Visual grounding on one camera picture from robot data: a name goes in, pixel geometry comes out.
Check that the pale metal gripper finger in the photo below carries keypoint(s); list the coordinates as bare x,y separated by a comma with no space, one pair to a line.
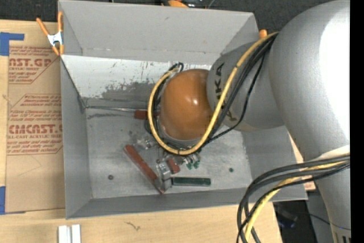
164,173

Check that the short red-brown flat block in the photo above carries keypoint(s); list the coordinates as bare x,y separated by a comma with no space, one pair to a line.
174,166

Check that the long red-brown flat block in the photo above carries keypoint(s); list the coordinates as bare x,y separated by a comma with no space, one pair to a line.
142,166

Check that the clear glass thing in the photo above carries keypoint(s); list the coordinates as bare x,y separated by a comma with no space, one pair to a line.
145,143

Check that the grey metal bin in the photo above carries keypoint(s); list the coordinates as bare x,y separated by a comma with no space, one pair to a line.
119,150

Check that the brown cardboard board red print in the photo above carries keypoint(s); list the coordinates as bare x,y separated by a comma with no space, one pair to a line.
31,122

